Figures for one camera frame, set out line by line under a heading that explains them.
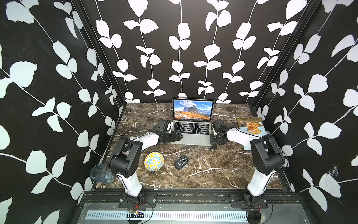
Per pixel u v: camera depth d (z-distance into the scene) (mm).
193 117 1072
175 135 841
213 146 950
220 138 733
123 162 476
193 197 764
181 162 858
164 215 701
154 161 874
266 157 490
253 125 1031
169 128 838
